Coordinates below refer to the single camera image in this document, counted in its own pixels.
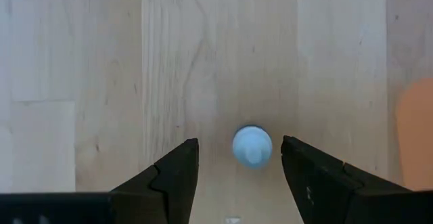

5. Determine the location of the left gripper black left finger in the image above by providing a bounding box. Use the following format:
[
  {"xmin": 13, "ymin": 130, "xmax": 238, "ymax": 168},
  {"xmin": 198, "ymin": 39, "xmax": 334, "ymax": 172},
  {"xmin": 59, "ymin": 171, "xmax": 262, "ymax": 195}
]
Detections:
[{"xmin": 111, "ymin": 138, "xmax": 200, "ymax": 224}]

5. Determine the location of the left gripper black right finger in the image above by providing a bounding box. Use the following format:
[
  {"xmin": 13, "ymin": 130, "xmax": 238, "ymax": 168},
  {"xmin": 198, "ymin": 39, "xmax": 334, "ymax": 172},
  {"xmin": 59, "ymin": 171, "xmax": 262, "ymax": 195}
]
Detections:
[{"xmin": 281, "ymin": 135, "xmax": 413, "ymax": 224}]

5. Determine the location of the small blue dropper bottle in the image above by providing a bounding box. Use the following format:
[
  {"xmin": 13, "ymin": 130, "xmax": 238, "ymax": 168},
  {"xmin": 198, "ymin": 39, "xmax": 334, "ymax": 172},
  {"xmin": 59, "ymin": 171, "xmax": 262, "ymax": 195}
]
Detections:
[{"xmin": 231, "ymin": 125, "xmax": 273, "ymax": 170}]

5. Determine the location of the orange translucent plastic bin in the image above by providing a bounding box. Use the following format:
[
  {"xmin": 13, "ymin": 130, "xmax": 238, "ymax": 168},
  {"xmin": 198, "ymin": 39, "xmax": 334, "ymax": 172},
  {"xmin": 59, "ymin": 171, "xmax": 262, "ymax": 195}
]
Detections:
[{"xmin": 395, "ymin": 77, "xmax": 433, "ymax": 192}]

